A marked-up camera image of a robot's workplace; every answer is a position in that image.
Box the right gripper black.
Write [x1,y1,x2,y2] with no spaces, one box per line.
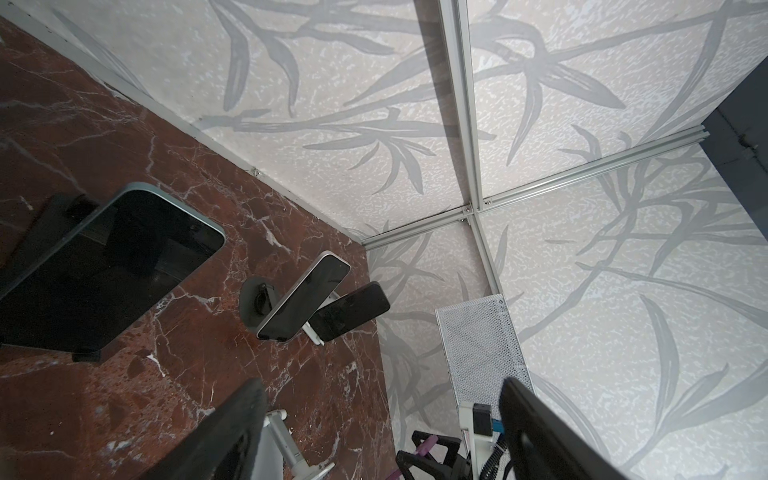
[394,430,472,480]

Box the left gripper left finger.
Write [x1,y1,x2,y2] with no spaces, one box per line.
[141,379,267,479]

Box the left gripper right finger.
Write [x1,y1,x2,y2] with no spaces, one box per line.
[499,377,624,480]

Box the white phone stand front right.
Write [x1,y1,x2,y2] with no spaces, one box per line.
[251,409,335,480]

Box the grey round phone stand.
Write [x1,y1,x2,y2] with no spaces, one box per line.
[238,277,280,332]

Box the white wire mesh basket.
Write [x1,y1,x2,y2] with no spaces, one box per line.
[435,294,533,420]

